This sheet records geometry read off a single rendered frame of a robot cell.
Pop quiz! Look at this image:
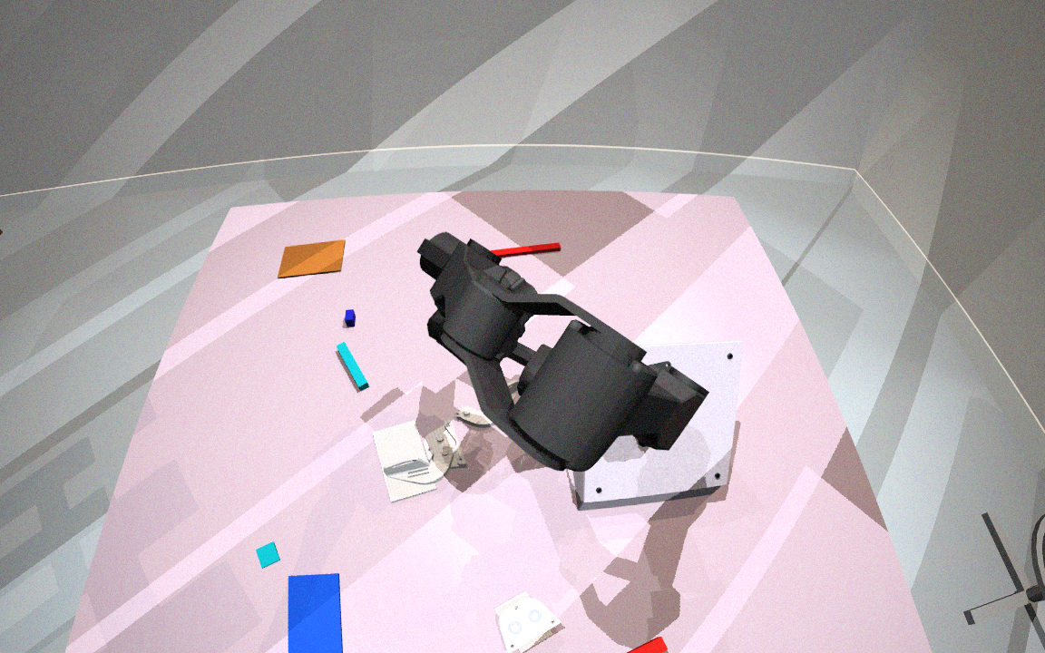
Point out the blue flat plate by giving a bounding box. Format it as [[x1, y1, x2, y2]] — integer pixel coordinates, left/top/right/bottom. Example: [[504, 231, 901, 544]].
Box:
[[288, 573, 343, 653]]

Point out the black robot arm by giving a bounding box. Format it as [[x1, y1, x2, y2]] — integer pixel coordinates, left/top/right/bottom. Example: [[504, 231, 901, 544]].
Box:
[[417, 231, 709, 472]]

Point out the red rectangular block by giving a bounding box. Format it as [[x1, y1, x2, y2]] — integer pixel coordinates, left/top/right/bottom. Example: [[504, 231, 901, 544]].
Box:
[[626, 637, 668, 653]]

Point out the small cyan flat square plate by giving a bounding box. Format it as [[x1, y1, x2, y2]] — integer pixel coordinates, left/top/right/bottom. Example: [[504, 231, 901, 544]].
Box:
[[256, 541, 280, 569]]

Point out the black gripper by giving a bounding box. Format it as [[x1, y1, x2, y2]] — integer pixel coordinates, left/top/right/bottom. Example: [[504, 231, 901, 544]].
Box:
[[427, 309, 552, 395]]

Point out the cyan rectangular bar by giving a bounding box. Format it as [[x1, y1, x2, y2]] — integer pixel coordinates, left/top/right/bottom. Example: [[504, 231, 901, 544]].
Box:
[[336, 341, 369, 392]]

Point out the red flat bar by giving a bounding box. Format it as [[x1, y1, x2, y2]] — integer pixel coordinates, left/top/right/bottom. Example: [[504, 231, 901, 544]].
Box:
[[490, 242, 561, 258]]

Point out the orange flat plate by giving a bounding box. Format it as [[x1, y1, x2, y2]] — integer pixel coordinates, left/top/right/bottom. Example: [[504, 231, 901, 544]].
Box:
[[278, 239, 346, 278]]

